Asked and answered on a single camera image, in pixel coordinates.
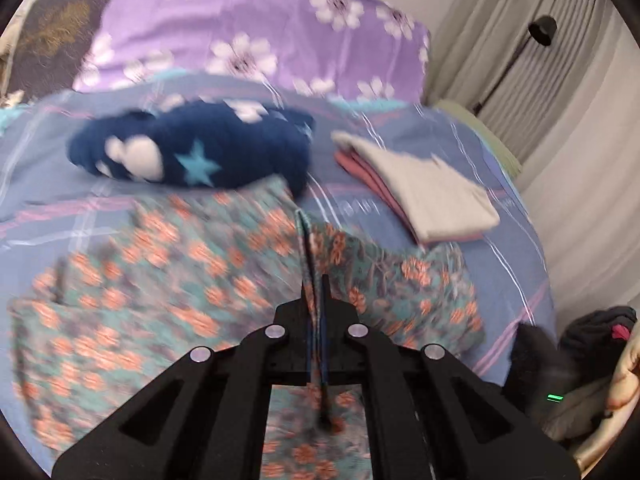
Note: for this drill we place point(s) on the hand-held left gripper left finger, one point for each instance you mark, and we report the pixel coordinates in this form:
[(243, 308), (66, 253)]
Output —
[(308, 355)]

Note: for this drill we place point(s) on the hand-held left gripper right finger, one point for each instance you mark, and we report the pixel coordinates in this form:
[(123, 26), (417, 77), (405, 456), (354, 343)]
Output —
[(324, 355)]

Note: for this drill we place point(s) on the teal orange floral garment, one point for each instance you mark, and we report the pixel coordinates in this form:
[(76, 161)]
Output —
[(150, 270)]

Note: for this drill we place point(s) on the dark clothes pile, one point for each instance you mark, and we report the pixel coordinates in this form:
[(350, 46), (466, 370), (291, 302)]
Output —
[(595, 332)]

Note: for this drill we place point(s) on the blue plaid bed sheet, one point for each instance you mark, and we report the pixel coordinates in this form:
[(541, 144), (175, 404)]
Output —
[(500, 280)]

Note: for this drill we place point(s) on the folded pink cloth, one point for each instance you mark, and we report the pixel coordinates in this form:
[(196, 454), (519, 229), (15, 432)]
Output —
[(370, 178)]

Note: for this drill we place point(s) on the folded beige cloth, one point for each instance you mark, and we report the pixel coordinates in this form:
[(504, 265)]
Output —
[(430, 195)]

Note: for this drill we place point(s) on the navy star plush blanket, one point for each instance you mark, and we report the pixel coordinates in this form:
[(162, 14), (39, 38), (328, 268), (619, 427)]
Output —
[(225, 140)]

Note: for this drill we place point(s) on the grey curtain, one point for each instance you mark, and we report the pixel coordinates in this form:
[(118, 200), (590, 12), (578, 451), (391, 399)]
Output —
[(575, 135)]

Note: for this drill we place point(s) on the green mattress edge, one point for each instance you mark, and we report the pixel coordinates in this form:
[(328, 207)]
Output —
[(492, 135)]

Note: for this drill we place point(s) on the black floor lamp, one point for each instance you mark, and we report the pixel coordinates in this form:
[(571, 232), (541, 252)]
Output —
[(544, 30)]

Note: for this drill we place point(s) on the purple floral pillow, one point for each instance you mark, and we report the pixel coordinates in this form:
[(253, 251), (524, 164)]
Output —
[(225, 15)]

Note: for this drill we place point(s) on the dark pillow with gold print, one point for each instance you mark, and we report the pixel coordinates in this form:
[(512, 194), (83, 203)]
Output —
[(55, 35)]

